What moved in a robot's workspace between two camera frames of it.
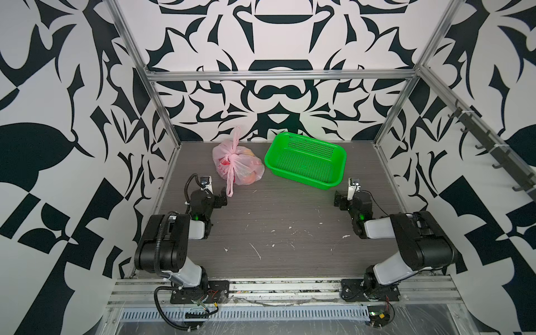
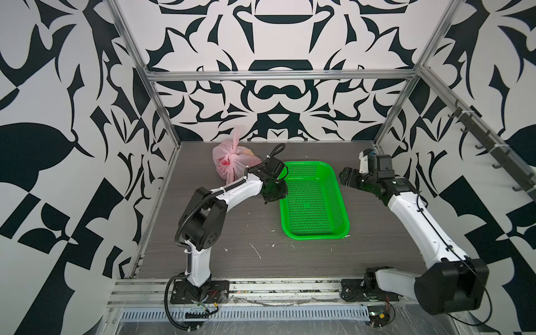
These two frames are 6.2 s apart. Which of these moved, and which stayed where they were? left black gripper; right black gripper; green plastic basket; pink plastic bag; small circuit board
Moved: left black gripper; right black gripper; green plastic basket
Stayed: pink plastic bag; small circuit board
